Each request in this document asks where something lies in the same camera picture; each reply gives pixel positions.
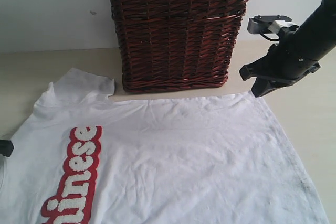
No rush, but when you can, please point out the dark red wicker basket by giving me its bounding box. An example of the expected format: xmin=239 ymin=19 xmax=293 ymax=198
xmin=110 ymin=0 xmax=248 ymax=93

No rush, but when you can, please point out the white t-shirt red lettering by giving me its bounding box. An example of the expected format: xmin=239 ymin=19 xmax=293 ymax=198
xmin=1 ymin=69 xmax=328 ymax=223

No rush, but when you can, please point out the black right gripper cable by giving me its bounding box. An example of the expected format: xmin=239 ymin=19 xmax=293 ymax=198
xmin=261 ymin=32 xmax=283 ymax=42

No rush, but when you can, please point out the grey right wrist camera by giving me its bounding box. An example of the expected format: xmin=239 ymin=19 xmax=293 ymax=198
xmin=247 ymin=15 xmax=299 ymax=34

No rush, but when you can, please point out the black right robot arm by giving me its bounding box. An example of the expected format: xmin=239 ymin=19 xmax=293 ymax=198
xmin=239 ymin=0 xmax=335 ymax=98

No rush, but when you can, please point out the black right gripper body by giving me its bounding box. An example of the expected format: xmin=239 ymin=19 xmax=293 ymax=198
xmin=267 ymin=26 xmax=321 ymax=84

